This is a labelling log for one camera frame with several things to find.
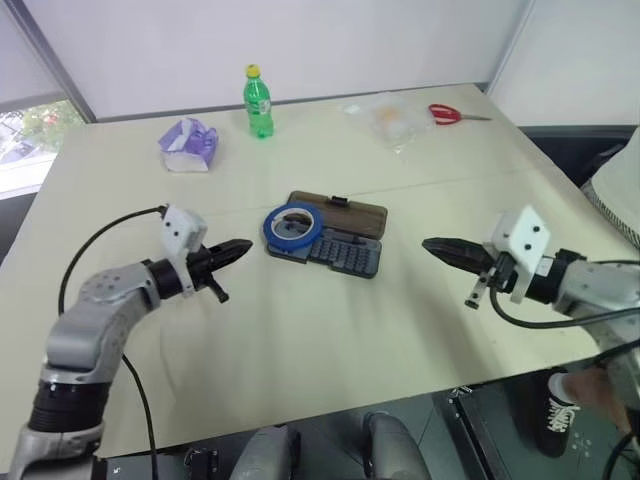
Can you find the screwdriver bit set case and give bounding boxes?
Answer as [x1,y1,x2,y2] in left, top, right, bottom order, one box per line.
[264,189,391,281]

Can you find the grey window frame post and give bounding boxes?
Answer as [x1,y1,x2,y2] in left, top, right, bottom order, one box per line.
[8,0,98,125]

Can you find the purple tissue pack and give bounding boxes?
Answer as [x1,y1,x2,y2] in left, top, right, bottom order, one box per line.
[157,117,220,174]

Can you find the black metal frame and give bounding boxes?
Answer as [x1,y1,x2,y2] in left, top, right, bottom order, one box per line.
[446,383,544,480]

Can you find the black shoe with white laces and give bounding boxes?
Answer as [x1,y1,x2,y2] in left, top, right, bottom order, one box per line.
[536,372,584,459]

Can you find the person in white garment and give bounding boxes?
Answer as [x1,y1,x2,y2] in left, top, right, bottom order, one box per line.
[569,130,640,437]

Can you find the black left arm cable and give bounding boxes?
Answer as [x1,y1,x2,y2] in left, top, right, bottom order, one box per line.
[58,205,167,480]

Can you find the small black bracket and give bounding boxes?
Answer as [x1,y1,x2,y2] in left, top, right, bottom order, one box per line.
[183,446,222,480]

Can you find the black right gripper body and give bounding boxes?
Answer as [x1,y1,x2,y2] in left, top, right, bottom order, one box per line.
[464,243,517,309]

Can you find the green plastic soda bottle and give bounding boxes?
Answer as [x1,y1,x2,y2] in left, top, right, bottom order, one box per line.
[242,64,276,140]

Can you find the blue tape roll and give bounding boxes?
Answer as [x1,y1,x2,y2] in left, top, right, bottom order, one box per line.
[262,202,324,250]

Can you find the grey rounded shape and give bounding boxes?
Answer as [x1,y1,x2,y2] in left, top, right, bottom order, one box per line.
[362,411,432,480]
[233,426,302,480]

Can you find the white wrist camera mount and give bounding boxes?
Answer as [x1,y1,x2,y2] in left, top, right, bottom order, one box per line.
[486,203,553,305]
[160,203,209,297]

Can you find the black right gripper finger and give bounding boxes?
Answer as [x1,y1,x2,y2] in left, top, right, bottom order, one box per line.
[423,243,494,275]
[421,236,494,258]

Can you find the clear plastic bag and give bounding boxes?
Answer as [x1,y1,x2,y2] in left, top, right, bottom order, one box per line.
[343,91,436,152]

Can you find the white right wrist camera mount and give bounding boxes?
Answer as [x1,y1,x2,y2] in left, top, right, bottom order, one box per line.
[486,203,553,305]

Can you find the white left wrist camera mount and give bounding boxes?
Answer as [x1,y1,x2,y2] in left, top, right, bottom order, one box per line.
[160,203,209,297]

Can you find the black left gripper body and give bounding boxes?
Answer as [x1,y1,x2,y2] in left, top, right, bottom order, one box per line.
[186,243,232,305]

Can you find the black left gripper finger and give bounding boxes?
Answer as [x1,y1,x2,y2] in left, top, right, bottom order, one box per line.
[212,238,255,259]
[214,244,255,270]

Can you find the red handled scissors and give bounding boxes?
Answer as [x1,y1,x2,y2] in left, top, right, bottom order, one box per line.
[427,102,494,126]

